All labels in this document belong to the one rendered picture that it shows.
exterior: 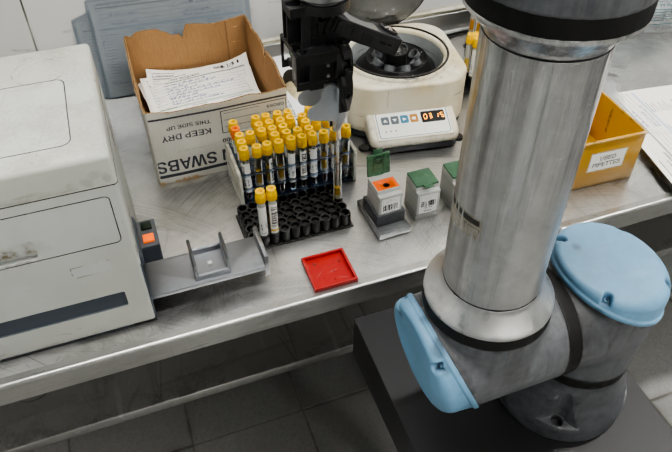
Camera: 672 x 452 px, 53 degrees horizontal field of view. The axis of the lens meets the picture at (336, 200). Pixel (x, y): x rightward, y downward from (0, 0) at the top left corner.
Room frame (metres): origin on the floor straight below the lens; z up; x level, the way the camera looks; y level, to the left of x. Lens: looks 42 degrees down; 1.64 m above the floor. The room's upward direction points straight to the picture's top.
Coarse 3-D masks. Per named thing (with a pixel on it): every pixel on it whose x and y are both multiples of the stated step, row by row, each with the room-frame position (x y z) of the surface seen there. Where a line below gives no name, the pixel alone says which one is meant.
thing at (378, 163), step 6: (378, 150) 0.84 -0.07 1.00; (372, 156) 0.83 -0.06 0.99; (378, 156) 0.83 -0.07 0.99; (384, 156) 0.84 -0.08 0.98; (372, 162) 0.83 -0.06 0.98; (378, 162) 0.83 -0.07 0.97; (384, 162) 0.84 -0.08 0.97; (372, 168) 0.83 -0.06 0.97; (378, 168) 0.83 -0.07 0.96; (384, 168) 0.83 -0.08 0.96; (372, 174) 0.83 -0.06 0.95; (378, 174) 0.83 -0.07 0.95
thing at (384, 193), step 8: (376, 176) 0.82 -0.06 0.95; (384, 176) 0.82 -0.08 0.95; (392, 176) 0.82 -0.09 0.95; (368, 184) 0.82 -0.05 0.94; (376, 184) 0.80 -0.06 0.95; (384, 184) 0.81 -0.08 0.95; (392, 184) 0.80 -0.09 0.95; (368, 192) 0.82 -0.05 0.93; (376, 192) 0.79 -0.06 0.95; (384, 192) 0.79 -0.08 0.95; (392, 192) 0.79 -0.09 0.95; (400, 192) 0.79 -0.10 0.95; (376, 200) 0.79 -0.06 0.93; (384, 200) 0.78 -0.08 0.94; (392, 200) 0.79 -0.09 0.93; (400, 200) 0.79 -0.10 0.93; (376, 208) 0.79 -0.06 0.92; (384, 208) 0.78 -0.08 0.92; (392, 208) 0.79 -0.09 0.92; (400, 208) 0.79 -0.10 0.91
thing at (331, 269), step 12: (324, 252) 0.72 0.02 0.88; (336, 252) 0.73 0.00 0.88; (312, 264) 0.70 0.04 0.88; (324, 264) 0.70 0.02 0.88; (336, 264) 0.70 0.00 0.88; (348, 264) 0.70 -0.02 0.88; (312, 276) 0.68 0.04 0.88; (324, 276) 0.68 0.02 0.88; (336, 276) 0.68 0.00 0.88; (348, 276) 0.68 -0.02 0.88; (324, 288) 0.65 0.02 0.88
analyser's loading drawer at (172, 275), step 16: (240, 240) 0.72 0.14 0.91; (256, 240) 0.71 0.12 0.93; (176, 256) 0.68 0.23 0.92; (192, 256) 0.66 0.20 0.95; (208, 256) 0.68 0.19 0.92; (224, 256) 0.67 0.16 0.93; (240, 256) 0.68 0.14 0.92; (256, 256) 0.68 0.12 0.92; (160, 272) 0.65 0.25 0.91; (176, 272) 0.65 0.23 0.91; (192, 272) 0.65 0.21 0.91; (208, 272) 0.64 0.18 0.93; (224, 272) 0.65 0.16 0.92; (240, 272) 0.65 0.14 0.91; (160, 288) 0.62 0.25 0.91; (176, 288) 0.62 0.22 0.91; (192, 288) 0.63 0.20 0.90
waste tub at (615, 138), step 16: (608, 96) 1.02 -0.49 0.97; (608, 112) 1.00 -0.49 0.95; (624, 112) 0.97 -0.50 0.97; (592, 128) 1.03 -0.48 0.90; (608, 128) 0.99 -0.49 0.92; (624, 128) 0.96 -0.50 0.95; (640, 128) 0.93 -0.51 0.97; (592, 144) 0.88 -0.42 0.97; (608, 144) 0.89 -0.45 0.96; (624, 144) 0.90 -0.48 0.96; (640, 144) 0.91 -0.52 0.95; (592, 160) 0.88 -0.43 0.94; (608, 160) 0.89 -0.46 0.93; (624, 160) 0.91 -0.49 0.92; (576, 176) 0.88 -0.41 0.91; (592, 176) 0.89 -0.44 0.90; (608, 176) 0.90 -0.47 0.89; (624, 176) 0.91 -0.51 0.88
